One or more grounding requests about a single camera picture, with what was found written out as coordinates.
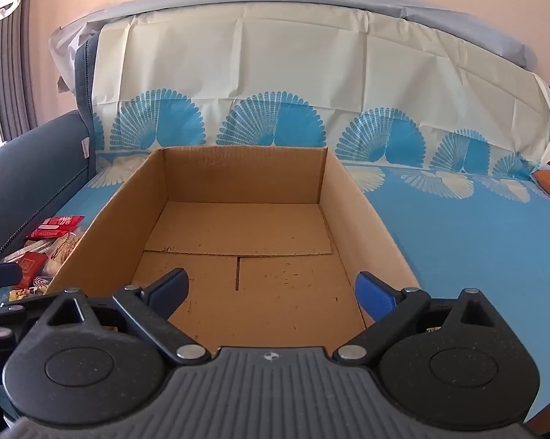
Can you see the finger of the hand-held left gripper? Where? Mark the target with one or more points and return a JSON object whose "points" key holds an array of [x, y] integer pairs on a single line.
{"points": [[0, 274], [3, 313]]}

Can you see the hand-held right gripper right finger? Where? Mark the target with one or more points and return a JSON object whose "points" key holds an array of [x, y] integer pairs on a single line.
{"points": [[375, 297]]}

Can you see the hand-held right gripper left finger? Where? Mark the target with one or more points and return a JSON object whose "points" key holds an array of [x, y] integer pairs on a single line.
{"points": [[167, 292]]}

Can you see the small red square packet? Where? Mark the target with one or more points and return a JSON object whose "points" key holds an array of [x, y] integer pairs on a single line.
{"points": [[32, 270]]}

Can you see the clear cracker packet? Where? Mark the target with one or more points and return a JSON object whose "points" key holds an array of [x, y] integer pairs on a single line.
{"points": [[64, 251]]}

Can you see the red spicy strip packet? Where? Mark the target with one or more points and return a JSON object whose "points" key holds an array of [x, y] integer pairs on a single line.
{"points": [[55, 227]]}

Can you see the brown cardboard box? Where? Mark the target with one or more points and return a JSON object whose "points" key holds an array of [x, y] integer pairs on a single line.
{"points": [[238, 219]]}

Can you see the blue and cream printed cloth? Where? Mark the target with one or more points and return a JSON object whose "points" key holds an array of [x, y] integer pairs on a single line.
{"points": [[462, 247]]}

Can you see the blue fabric sofa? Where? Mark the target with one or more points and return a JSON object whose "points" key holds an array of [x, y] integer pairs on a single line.
{"points": [[32, 169]]}

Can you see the grey curtain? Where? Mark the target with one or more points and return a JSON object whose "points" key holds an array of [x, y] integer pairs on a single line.
{"points": [[10, 55]]}

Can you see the white crumpled tissue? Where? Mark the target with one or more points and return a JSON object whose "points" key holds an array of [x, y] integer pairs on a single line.
{"points": [[67, 41]]}

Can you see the light blue sheet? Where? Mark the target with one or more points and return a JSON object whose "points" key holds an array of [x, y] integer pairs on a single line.
{"points": [[439, 13]]}

